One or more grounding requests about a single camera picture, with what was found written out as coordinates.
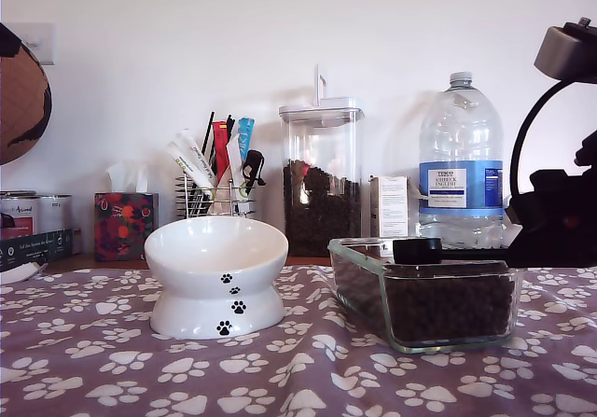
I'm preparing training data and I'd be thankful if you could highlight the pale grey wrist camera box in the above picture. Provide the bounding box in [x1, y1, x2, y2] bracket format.
[534, 17, 597, 85]

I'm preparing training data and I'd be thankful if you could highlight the white tissue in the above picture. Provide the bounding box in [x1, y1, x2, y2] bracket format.
[104, 160, 150, 194]

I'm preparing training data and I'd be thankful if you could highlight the dark printed cardboard box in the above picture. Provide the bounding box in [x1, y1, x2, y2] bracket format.
[0, 228, 75, 273]

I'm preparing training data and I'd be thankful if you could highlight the plain silver tin can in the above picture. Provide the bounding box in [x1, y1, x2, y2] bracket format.
[39, 194, 75, 232]

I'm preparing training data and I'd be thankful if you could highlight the chrome wire holder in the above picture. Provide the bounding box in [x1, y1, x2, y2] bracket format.
[174, 174, 257, 221]

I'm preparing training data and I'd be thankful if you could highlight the plain white paper sachet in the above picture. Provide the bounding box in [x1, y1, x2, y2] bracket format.
[225, 132, 251, 202]

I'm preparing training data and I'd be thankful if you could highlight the grey paw-print cloth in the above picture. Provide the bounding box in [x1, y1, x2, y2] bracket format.
[0, 262, 597, 417]

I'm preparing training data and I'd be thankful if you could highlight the black strap clip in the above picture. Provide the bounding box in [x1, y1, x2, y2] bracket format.
[241, 149, 270, 190]

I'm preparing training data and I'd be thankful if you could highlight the rectangular clear glass container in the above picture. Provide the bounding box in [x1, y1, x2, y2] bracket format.
[326, 237, 526, 355]

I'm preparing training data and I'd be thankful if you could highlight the large brown kibble mass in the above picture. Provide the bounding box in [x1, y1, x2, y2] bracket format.
[333, 248, 514, 347]

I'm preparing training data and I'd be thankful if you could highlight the thin black stick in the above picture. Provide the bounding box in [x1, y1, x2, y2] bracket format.
[200, 111, 216, 158]

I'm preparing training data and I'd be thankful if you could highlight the white ceramic paw-print cat bowl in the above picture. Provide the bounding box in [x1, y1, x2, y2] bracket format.
[143, 215, 291, 341]

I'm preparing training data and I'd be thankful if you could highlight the red sachet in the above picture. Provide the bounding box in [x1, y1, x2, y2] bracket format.
[212, 120, 233, 188]

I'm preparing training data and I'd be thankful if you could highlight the floral tissue box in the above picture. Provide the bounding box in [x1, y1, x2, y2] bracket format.
[94, 191, 160, 263]

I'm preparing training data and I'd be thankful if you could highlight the black plastic measuring scoop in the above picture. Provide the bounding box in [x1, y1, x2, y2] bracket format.
[392, 237, 509, 267]

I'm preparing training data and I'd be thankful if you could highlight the blue sachet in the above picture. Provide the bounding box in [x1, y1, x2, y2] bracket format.
[237, 117, 257, 164]

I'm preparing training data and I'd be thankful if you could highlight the tall clear kibble canister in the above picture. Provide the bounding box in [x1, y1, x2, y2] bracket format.
[278, 64, 366, 258]

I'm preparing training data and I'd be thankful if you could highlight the white cardboard carton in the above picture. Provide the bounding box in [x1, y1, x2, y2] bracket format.
[370, 174, 411, 257]

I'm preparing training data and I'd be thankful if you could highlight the white dish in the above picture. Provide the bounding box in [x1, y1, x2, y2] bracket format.
[0, 261, 47, 284]

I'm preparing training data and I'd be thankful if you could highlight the white sachet with green print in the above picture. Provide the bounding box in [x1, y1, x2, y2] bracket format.
[167, 140, 212, 189]
[175, 128, 220, 188]

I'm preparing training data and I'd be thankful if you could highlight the tin can with red label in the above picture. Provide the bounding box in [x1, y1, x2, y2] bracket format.
[0, 190, 42, 241]

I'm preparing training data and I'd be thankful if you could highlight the round brown globe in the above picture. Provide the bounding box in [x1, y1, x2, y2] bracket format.
[0, 38, 53, 166]

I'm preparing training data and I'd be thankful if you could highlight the large blue-label water bottle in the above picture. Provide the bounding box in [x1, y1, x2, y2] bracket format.
[418, 71, 507, 250]

